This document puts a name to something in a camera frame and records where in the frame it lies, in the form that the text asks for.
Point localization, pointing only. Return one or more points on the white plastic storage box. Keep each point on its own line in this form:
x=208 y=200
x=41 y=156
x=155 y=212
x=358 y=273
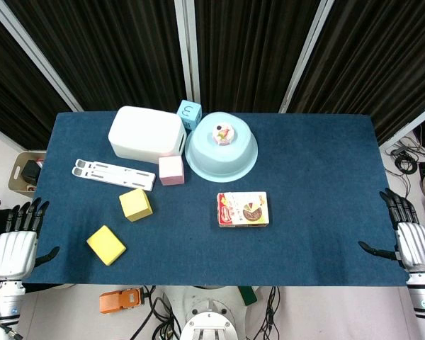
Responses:
x=145 y=132

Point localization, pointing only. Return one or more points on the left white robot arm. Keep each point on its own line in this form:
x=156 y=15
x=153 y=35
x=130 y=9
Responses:
x=5 y=304

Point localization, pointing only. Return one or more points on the pink foam cube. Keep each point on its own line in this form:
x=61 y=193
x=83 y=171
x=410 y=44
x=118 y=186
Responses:
x=170 y=171

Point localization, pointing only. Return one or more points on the green block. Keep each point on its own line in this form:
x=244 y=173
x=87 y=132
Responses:
x=248 y=295

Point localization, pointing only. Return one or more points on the white frame post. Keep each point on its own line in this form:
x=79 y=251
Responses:
x=35 y=55
x=189 y=53
x=407 y=125
x=306 y=55

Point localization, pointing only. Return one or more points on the black pouch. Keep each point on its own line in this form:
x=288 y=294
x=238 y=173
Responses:
x=30 y=170

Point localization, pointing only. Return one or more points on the beige plastic bin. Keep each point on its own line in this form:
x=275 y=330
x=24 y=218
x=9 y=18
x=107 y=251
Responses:
x=16 y=173

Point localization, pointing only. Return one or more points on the yellow foam cube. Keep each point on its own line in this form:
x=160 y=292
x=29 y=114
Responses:
x=135 y=205

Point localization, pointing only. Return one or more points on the blue table cloth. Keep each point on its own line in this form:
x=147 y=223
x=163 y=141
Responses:
x=304 y=177

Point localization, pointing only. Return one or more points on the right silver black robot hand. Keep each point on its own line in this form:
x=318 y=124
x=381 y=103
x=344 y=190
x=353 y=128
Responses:
x=414 y=244

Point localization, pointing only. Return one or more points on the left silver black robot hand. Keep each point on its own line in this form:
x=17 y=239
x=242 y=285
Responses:
x=14 y=251

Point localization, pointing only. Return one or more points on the blue number cube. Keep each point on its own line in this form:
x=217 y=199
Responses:
x=189 y=113

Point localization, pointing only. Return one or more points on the black pleated curtain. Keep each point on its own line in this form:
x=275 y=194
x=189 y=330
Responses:
x=10 y=99
x=248 y=53
x=375 y=63
x=110 y=53

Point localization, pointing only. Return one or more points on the white folding laptop stand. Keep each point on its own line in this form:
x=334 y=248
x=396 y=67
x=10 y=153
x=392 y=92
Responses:
x=113 y=174

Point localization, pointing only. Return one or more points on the red snack box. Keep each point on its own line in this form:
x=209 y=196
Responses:
x=242 y=209

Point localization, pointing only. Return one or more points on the orange foot pedal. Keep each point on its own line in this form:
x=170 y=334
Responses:
x=118 y=301

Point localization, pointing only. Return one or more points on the pink toy cake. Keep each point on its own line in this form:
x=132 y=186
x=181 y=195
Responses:
x=223 y=134

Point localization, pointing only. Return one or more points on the light blue plastic basin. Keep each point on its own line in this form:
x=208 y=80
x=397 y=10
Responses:
x=219 y=159

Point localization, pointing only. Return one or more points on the yellow sponge block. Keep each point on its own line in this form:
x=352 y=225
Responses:
x=105 y=245

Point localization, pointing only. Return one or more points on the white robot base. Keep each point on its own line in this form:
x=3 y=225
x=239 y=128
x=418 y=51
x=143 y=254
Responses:
x=209 y=318

